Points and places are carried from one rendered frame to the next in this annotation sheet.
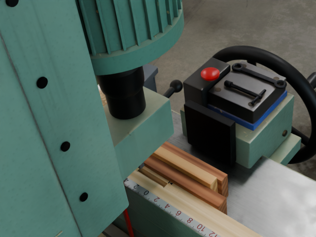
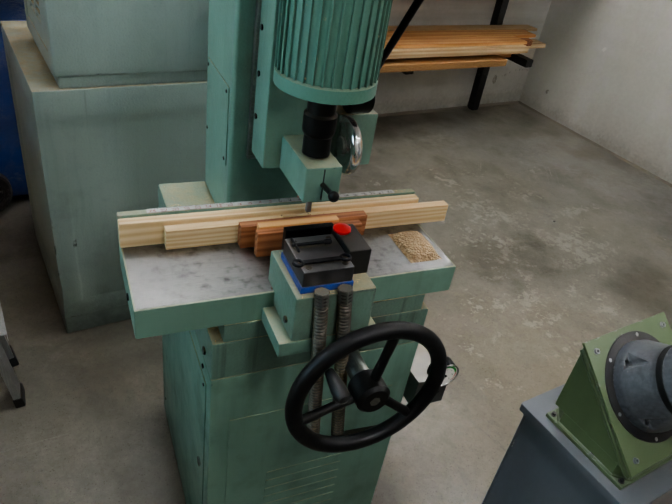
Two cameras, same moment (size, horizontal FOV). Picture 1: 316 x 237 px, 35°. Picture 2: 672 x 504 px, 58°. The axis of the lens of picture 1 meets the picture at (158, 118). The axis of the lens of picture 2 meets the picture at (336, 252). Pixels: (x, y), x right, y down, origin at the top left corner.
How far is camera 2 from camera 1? 1.24 m
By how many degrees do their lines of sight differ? 77
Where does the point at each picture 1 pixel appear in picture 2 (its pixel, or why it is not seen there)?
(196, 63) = not seen: outside the picture
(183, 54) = not seen: outside the picture
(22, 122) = (234, 12)
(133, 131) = (292, 150)
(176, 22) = (283, 77)
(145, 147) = (292, 174)
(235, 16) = not seen: outside the picture
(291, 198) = (220, 279)
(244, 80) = (325, 253)
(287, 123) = (289, 316)
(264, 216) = (220, 261)
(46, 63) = (265, 21)
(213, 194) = (250, 224)
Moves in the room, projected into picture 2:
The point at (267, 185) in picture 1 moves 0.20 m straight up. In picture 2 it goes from (243, 277) to (250, 175)
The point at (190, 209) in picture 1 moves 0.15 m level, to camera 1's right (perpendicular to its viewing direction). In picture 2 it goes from (249, 211) to (208, 250)
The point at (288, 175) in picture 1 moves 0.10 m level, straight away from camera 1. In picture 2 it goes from (240, 290) to (281, 320)
